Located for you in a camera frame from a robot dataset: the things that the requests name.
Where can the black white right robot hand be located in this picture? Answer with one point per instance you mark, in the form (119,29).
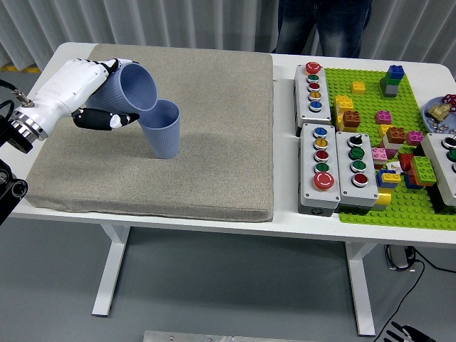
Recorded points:
(409,336)

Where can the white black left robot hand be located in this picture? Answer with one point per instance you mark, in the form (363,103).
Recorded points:
(67,89)

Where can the blue ribbed plastic cup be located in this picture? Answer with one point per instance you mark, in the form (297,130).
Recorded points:
(162,142)
(135,89)

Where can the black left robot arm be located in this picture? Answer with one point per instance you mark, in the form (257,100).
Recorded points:
(10,192)

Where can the white table leg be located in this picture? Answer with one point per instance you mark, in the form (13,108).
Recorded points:
(360,285)
(110,270)

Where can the grey power adapter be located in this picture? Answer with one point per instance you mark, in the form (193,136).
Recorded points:
(397,258)

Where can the white curtain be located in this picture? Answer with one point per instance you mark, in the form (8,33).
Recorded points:
(142,21)

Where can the yellow round brick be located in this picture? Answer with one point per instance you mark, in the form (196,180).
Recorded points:
(384,198)

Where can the blue red brick stack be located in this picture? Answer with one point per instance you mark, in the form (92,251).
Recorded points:
(409,181)

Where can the grey-brown fabric mat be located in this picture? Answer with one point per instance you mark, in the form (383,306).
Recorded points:
(213,142)

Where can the blue brick with yellow top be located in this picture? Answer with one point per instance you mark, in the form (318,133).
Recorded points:
(388,178)

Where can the green brick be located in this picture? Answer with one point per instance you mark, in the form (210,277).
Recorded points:
(424,170)

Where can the grey box with black selector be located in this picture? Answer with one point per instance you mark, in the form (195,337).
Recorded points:
(345,178)

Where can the grey button box on black base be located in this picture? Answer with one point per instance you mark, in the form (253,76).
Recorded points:
(436,156)

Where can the white pink brick stack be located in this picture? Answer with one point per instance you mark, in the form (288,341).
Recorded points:
(388,144)

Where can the grey five-button box, large red mushroom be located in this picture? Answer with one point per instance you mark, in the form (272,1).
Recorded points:
(306,167)

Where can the light blue plate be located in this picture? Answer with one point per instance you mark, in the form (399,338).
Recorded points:
(451,117)

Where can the brown brick on yellow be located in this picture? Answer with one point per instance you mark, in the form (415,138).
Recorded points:
(351,119)

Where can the brass metal fitting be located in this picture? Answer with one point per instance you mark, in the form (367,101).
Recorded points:
(438,111)

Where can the grey five-button box, small red mushroom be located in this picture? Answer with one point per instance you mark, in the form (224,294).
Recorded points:
(303,107)

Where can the green studded baseplate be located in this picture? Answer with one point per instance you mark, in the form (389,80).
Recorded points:
(367,103)

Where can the yellow brick stack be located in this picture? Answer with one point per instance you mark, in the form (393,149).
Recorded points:
(343,104)

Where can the blue green grey brick tower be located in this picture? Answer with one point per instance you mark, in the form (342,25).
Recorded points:
(392,85)

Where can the small yellow brick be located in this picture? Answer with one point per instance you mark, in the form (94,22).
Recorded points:
(358,87)

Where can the person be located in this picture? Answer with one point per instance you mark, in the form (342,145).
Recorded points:
(338,28)

